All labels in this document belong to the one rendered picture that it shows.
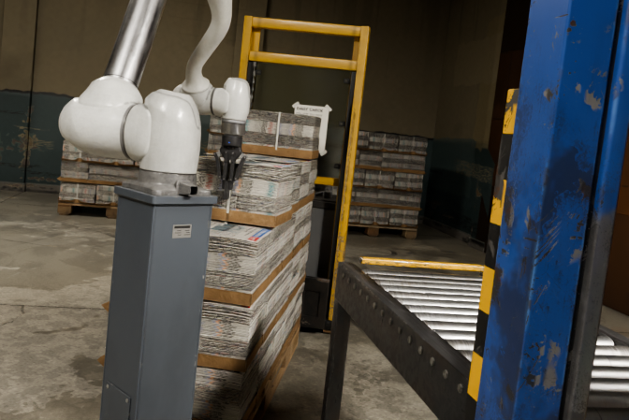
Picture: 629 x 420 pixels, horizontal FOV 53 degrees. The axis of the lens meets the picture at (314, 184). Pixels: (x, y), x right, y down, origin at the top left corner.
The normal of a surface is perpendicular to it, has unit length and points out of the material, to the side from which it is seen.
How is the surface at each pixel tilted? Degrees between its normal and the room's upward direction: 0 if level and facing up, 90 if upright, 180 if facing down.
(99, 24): 90
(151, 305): 90
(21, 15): 90
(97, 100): 61
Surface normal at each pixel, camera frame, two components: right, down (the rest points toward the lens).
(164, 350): 0.71, 0.14
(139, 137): -0.25, 0.05
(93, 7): 0.21, 0.10
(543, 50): -0.97, -0.09
